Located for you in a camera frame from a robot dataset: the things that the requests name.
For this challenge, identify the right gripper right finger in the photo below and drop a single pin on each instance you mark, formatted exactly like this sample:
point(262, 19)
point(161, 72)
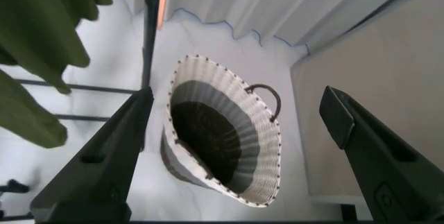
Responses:
point(388, 168)

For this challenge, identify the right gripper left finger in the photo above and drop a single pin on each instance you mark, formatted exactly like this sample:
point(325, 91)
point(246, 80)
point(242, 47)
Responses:
point(97, 168)

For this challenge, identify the green printed t-shirt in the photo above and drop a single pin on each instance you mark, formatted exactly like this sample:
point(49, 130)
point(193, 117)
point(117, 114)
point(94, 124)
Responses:
point(34, 26)

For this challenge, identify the white laundry basket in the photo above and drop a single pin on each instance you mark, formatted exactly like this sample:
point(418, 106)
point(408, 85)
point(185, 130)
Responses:
point(222, 130)

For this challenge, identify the black clothes rack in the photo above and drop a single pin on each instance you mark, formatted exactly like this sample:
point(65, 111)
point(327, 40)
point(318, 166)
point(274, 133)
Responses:
point(150, 26)

